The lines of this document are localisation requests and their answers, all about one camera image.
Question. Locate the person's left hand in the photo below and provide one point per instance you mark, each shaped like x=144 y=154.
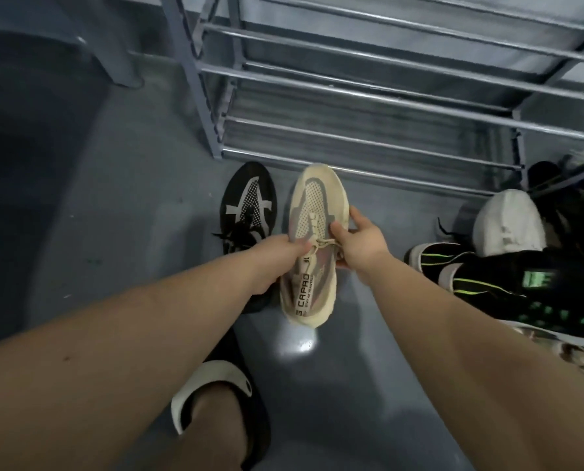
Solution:
x=272 y=262

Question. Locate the person's right hand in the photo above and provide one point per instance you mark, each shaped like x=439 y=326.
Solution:
x=365 y=245

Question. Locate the black white patterned sneaker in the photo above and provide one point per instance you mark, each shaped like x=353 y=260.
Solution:
x=247 y=201
x=571 y=225

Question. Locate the grey metal shoe rack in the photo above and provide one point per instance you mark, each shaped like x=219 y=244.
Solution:
x=190 y=68

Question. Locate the person's left forearm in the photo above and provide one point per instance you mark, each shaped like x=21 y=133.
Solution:
x=115 y=362

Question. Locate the person's right forearm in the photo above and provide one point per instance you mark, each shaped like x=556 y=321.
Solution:
x=468 y=362

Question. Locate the person's left black clog slipper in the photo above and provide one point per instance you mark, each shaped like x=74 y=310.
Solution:
x=257 y=416

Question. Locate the person's left leg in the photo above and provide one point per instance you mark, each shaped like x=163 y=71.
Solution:
x=213 y=426

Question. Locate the grey metal bench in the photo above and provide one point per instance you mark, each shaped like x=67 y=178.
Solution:
x=110 y=48

